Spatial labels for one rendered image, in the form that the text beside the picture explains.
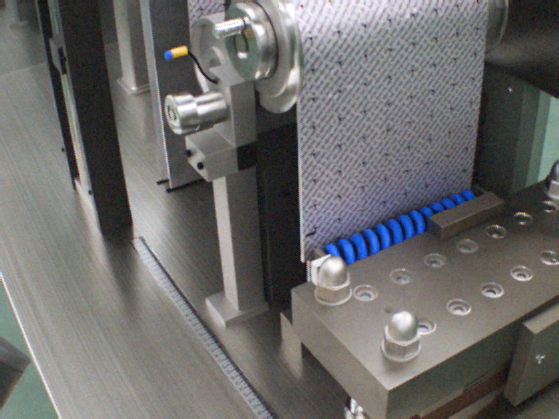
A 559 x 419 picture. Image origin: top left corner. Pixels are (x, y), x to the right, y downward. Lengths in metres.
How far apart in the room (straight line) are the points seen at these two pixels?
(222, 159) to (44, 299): 0.35
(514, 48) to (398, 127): 0.22
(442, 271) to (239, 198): 0.23
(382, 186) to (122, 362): 0.36
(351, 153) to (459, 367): 0.23
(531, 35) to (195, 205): 0.54
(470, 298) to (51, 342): 0.49
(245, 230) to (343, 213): 0.12
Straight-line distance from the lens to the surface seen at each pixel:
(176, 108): 0.71
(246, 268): 0.85
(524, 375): 0.76
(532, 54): 0.88
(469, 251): 0.79
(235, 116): 0.73
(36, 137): 1.36
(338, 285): 0.69
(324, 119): 0.69
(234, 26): 0.67
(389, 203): 0.80
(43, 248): 1.06
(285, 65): 0.66
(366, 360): 0.65
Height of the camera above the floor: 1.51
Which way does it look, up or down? 35 degrees down
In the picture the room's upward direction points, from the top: 2 degrees counter-clockwise
